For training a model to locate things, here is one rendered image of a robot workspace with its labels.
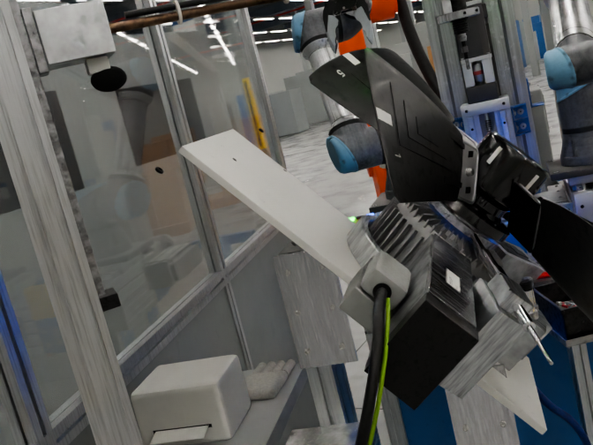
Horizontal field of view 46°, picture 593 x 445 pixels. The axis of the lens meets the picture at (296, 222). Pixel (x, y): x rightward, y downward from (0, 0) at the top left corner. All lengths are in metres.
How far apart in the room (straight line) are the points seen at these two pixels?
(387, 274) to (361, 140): 1.12
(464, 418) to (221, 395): 0.40
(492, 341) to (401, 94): 0.34
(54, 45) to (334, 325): 0.60
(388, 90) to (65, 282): 0.50
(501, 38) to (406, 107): 1.23
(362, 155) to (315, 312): 0.89
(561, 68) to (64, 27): 0.84
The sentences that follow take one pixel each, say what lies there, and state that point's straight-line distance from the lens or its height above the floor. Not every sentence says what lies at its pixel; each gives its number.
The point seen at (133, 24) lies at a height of 1.54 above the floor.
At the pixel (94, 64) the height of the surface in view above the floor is 1.50.
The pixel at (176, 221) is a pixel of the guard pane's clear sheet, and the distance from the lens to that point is 1.68.
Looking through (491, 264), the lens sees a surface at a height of 1.10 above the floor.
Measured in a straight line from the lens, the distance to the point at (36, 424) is 1.13.
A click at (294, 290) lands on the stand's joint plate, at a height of 1.09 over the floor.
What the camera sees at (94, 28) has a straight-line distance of 1.00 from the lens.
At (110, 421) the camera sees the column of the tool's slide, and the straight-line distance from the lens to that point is 1.04.
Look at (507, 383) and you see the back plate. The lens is 1.17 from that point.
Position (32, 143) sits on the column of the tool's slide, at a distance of 0.98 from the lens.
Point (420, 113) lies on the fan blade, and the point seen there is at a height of 1.33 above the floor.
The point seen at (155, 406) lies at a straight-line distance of 1.26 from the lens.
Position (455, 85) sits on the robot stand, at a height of 1.31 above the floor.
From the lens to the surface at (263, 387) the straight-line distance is 1.36.
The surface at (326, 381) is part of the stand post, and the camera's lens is 1.22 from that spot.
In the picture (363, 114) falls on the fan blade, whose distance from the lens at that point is 1.19.
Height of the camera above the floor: 1.40
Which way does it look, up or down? 10 degrees down
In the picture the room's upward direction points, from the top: 14 degrees counter-clockwise
